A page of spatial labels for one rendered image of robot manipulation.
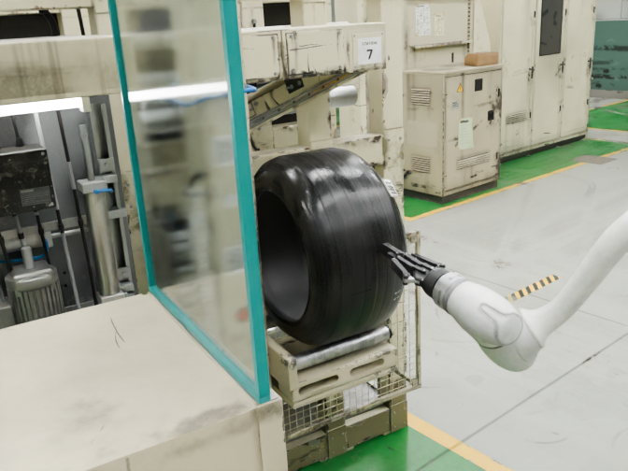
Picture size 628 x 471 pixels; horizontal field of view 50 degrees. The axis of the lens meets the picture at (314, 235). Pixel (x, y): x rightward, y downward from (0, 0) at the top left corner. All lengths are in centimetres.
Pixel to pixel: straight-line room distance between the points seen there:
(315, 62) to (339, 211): 56
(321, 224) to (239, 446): 79
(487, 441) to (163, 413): 226
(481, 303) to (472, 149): 537
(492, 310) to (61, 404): 85
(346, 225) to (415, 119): 495
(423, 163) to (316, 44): 461
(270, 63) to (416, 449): 182
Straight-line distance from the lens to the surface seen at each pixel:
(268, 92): 217
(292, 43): 204
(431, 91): 645
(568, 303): 158
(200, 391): 109
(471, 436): 317
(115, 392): 113
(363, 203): 176
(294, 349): 217
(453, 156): 657
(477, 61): 684
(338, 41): 213
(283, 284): 218
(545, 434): 325
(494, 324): 144
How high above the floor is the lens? 182
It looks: 18 degrees down
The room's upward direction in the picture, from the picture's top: 3 degrees counter-clockwise
